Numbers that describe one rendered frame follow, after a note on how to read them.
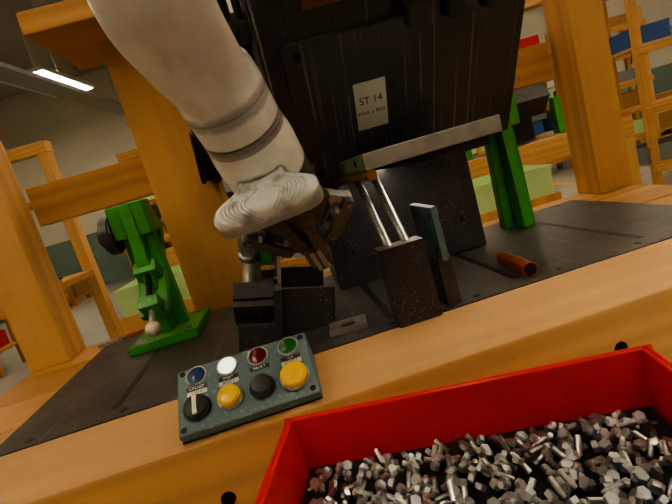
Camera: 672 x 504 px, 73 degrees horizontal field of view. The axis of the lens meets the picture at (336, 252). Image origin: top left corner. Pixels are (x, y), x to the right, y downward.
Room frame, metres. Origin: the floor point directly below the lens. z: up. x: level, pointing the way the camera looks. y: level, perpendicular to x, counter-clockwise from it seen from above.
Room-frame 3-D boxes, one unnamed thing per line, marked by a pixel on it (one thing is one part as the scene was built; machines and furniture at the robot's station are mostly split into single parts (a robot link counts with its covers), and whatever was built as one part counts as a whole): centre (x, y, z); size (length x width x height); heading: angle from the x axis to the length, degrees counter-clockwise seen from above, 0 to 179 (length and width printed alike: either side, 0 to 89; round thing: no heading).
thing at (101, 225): (0.88, 0.41, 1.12); 0.07 x 0.03 x 0.08; 4
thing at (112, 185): (1.16, 0.00, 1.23); 1.30 x 0.05 x 0.09; 94
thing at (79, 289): (8.62, 5.37, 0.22); 1.20 x 0.81 x 0.44; 2
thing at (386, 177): (0.94, -0.13, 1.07); 0.30 x 0.18 x 0.34; 94
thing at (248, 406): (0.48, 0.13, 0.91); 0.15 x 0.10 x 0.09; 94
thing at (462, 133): (0.70, -0.12, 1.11); 0.39 x 0.16 x 0.03; 4
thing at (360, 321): (0.63, 0.01, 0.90); 0.06 x 0.04 x 0.01; 87
